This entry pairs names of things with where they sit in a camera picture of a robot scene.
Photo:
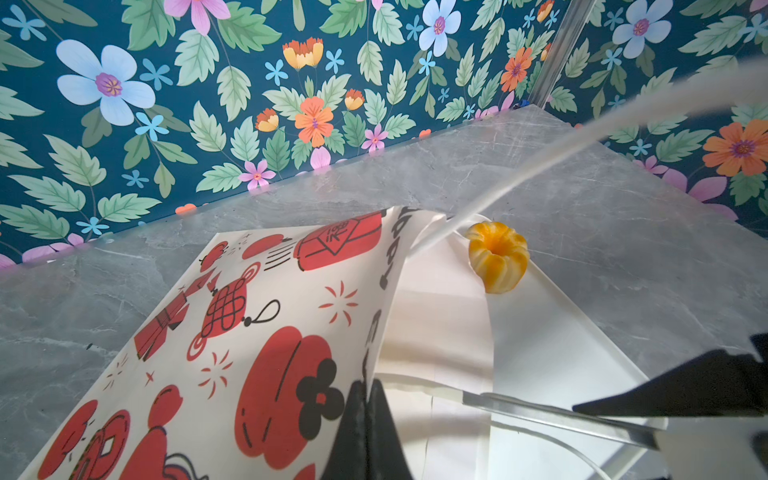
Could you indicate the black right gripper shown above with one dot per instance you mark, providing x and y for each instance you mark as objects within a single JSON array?
[{"x": 714, "y": 384}]

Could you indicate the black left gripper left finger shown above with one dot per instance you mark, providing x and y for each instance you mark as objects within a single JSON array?
[{"x": 348, "y": 456}]

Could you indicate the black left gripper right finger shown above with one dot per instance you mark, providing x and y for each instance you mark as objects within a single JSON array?
[{"x": 385, "y": 457}]

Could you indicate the metal tongs with white tips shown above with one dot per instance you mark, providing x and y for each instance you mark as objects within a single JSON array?
[{"x": 721, "y": 449}]

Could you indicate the red white paper bag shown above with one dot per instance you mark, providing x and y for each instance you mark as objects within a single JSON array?
[{"x": 243, "y": 370}]

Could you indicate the round fluted fake bread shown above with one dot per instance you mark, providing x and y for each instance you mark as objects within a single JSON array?
[{"x": 498, "y": 255}]

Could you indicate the white rectangular tray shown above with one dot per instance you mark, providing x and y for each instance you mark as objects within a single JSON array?
[{"x": 535, "y": 344}]

